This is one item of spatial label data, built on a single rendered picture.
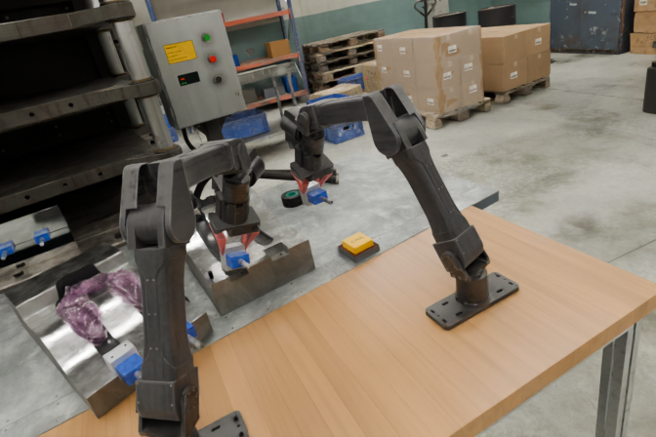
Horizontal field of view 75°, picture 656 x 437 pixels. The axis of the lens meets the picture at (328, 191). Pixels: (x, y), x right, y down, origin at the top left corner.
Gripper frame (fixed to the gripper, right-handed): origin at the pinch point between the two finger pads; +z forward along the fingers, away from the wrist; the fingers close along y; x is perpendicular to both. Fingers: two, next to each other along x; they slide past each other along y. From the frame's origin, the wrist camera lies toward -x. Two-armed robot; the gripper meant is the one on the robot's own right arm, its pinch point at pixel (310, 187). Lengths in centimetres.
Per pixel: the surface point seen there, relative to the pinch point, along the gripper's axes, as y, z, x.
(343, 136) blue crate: -188, 212, -219
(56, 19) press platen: 42, -20, -88
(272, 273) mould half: 21.6, 3.2, 17.4
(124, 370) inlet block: 57, -4, 26
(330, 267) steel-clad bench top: 7.4, 6.2, 21.8
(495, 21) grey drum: -549, 198, -320
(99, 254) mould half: 56, 14, -19
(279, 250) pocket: 16.9, 3.1, 12.3
